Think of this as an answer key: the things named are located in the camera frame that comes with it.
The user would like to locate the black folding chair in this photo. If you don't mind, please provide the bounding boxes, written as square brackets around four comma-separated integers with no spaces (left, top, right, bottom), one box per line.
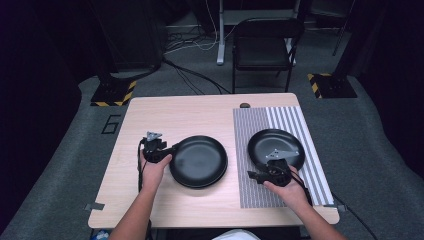
[231,17,306,95]

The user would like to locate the person's right hand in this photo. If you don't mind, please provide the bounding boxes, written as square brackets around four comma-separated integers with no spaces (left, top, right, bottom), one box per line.
[262,165,313,210]

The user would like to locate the blue and white object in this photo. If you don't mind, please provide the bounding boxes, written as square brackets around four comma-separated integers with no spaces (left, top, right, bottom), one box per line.
[90,228,111,240]

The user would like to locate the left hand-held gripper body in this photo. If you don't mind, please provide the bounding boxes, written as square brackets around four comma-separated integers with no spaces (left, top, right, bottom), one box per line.
[141,131,175,164]

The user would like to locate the person's left hand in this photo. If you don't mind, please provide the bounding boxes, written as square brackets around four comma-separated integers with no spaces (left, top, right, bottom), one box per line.
[139,150,174,194]

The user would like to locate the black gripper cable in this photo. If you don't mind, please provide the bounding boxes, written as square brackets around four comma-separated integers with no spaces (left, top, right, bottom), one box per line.
[288,165,314,207]
[136,137,148,195]

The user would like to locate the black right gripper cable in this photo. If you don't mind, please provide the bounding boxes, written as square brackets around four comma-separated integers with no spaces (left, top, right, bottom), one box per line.
[288,165,314,207]

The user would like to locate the black round plate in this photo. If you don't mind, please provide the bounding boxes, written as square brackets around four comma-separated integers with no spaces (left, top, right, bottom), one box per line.
[175,166,229,190]
[168,134,229,186]
[247,128,306,172]

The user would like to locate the grey striped mat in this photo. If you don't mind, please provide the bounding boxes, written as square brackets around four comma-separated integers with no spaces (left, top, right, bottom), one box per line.
[232,105,335,210]

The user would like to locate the black stand base striped edge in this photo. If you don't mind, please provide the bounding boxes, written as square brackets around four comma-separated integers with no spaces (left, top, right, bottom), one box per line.
[306,72,359,100]
[90,79,138,108]

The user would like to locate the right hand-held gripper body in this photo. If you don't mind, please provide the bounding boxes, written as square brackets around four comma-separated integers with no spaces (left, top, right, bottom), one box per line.
[262,148,300,188]

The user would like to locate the white desk frame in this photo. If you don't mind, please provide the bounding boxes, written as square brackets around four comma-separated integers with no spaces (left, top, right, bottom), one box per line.
[215,0,301,66]

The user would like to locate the dark curtain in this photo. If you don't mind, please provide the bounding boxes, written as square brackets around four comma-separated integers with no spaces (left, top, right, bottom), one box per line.
[0,0,104,234]
[344,0,424,179]

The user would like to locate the grey tape piece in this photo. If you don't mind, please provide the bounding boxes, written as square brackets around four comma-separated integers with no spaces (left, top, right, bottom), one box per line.
[83,201,106,212]
[322,203,348,213]

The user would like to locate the person's white clothing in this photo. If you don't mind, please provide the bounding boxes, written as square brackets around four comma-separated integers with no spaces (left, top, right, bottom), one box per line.
[211,228,261,240]

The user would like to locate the dark cabinet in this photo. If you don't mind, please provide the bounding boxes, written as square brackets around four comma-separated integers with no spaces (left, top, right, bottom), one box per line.
[108,0,168,73]

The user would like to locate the black floor cable bundle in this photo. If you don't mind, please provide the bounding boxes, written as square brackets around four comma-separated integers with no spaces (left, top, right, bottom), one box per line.
[162,57,233,96]

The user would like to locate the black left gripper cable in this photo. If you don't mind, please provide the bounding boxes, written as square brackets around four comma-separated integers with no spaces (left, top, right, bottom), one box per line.
[136,137,148,195]

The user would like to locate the white floor cables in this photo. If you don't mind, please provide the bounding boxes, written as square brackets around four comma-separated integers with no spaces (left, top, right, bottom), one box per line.
[164,0,234,55]

